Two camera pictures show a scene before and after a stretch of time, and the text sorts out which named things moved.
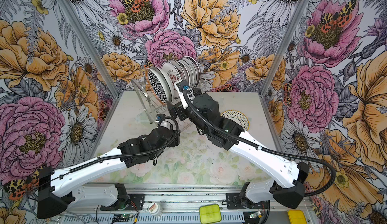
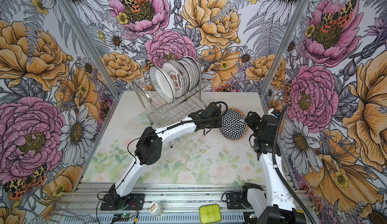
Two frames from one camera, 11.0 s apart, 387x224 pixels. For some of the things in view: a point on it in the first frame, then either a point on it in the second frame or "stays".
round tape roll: (154, 209) stays
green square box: (210, 214) stays
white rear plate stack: (191, 70) stays
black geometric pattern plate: (157, 86) to (234, 126)
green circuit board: (122, 217) stays
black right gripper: (181, 108) to (254, 118)
